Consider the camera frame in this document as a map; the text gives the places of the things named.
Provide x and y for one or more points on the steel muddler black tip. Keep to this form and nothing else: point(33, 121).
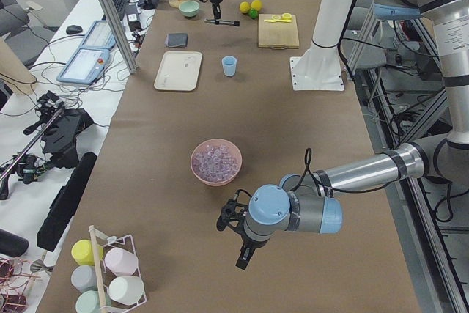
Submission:
point(222, 22)

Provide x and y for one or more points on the yellow cup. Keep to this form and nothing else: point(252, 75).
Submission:
point(82, 252)

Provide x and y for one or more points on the cream rabbit tray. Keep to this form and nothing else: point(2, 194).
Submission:
point(178, 71)

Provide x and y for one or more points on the pink bowl of ice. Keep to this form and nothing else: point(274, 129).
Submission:
point(216, 162)

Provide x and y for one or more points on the green lime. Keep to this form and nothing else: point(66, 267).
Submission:
point(253, 14)

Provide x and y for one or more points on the light blue plastic cup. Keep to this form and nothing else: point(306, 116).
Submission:
point(229, 65)

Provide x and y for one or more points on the white cup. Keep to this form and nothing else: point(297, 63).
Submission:
point(126, 290)

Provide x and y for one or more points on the black computer mouse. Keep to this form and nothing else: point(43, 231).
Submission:
point(74, 29)

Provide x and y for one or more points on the black bar speaker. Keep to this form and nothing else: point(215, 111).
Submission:
point(65, 204)

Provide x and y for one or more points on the grey cup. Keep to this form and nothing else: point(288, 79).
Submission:
point(83, 278)

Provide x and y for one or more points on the wooden cutting board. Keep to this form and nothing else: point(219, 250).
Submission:
point(279, 35)

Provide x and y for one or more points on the mint green bowl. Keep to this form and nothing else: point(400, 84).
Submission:
point(189, 9)

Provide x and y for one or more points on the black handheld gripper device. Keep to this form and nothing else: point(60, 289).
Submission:
point(57, 127)

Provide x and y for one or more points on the lemon slice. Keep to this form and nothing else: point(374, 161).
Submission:
point(286, 16)

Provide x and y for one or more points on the mint green cup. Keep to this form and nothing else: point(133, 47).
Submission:
point(88, 302)

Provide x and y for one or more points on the white wire cup rack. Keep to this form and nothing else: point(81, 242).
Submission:
point(101, 244)

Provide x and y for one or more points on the pink cup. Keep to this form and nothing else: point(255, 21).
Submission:
point(121, 262)

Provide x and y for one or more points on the grey folded cloth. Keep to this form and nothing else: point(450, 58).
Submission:
point(176, 40)

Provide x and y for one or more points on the yellow lemon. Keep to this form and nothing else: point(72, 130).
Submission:
point(244, 7)
point(256, 5)

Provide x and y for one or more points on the aluminium frame post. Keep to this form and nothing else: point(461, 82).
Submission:
point(118, 32)

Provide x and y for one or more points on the teach pendant tablet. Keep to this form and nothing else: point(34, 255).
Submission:
point(99, 35)
point(84, 66)

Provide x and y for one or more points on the black power adapter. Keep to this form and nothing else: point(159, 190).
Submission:
point(133, 18)

